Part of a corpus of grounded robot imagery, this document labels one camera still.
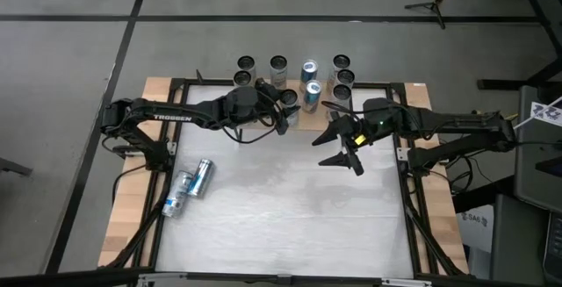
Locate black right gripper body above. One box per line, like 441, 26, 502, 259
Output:
350, 97, 412, 147

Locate black tripod stand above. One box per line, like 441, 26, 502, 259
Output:
403, 0, 458, 31

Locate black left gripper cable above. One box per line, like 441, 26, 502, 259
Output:
221, 119, 282, 145

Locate black desk leg frame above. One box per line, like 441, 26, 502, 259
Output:
441, 0, 562, 91

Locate white cable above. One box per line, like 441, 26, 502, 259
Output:
511, 97, 562, 131

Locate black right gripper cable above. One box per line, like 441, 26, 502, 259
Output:
321, 100, 368, 118

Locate small silver can blue text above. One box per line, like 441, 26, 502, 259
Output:
301, 79, 323, 115

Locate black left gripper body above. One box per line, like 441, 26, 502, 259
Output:
223, 85, 277, 130

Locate black aluminium table frame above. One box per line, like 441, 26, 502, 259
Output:
97, 69, 470, 286

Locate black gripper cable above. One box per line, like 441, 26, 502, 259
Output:
321, 100, 368, 118
221, 119, 282, 145

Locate black keypad device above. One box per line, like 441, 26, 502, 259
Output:
543, 211, 562, 282

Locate white labelled box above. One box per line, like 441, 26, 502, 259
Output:
456, 203, 495, 253

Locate dark grey box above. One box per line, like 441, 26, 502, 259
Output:
489, 192, 550, 287

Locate wooden shelf black legs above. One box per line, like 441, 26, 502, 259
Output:
231, 78, 355, 148

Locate white table cover sheet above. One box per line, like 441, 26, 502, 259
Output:
154, 84, 416, 279

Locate tall silver blue can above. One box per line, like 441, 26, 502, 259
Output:
187, 158, 216, 198

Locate black screen device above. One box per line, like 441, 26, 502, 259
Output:
535, 154, 562, 178

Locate Celsius can orange print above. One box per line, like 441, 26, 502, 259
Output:
233, 69, 254, 89
235, 54, 257, 75

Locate grey furniture foot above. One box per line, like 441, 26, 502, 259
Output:
0, 156, 34, 177

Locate Celsius can red print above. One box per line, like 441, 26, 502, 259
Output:
327, 54, 352, 90
335, 68, 357, 90
327, 83, 353, 121

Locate white tag blue print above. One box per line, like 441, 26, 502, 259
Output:
530, 97, 562, 129

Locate grey equipment cabinet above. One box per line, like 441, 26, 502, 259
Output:
513, 85, 562, 213

